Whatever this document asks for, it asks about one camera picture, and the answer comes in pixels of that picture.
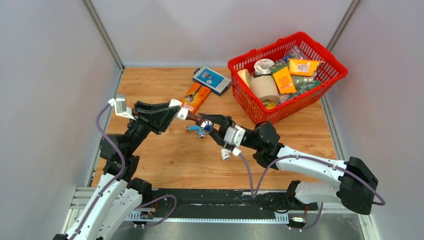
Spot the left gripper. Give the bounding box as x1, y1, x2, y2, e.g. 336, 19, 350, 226
126, 100, 182, 155

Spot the brown water faucet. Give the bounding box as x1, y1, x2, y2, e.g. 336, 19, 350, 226
185, 112, 214, 134

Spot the white pipe elbow fitting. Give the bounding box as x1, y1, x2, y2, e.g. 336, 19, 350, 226
169, 99, 189, 121
220, 148, 232, 161

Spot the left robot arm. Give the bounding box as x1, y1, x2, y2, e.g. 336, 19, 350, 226
54, 98, 188, 240

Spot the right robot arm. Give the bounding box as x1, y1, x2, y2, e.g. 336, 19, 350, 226
196, 113, 386, 215

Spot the blue water faucet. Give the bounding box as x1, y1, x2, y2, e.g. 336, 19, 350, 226
186, 125, 207, 139

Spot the orange razor box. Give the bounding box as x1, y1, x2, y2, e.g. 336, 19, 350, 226
181, 82, 211, 114

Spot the blue white box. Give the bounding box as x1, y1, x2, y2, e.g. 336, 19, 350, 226
192, 66, 232, 97

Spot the brown paper roll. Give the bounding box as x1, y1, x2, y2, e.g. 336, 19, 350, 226
250, 75, 280, 104

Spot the red plastic basket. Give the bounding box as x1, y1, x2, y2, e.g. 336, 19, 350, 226
227, 31, 348, 124

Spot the white tape roll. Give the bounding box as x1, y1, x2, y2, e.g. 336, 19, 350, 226
253, 58, 275, 76

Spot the orange green sponge box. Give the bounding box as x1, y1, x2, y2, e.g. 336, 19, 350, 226
269, 63, 297, 94

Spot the green plastic packet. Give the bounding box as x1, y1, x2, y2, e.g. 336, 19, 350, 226
291, 75, 322, 97

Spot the orange packet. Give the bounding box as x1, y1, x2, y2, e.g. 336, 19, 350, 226
287, 58, 324, 77

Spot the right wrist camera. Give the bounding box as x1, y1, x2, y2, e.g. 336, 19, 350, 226
223, 125, 246, 157

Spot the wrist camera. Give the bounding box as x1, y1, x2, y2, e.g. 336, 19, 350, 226
223, 125, 246, 157
107, 94, 135, 120

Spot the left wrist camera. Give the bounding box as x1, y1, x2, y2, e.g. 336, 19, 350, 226
107, 94, 135, 120

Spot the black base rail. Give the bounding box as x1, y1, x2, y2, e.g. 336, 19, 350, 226
127, 188, 319, 222

